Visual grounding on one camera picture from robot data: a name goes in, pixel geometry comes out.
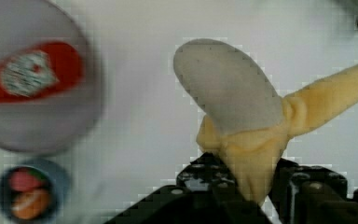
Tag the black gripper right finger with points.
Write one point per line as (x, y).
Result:
(312, 195)

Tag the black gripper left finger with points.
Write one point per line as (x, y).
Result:
(205, 192)

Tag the yellow plush peeled banana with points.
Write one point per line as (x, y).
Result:
(247, 124)

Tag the small blue bowl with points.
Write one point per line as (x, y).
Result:
(58, 186)

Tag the plush orange slice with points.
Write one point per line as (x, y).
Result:
(30, 204)

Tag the plush strawberry in bowl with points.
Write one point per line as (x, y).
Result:
(26, 179)

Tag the grey round plate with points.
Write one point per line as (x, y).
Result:
(47, 125)

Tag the red plush ketchup bottle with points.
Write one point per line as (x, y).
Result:
(40, 71)

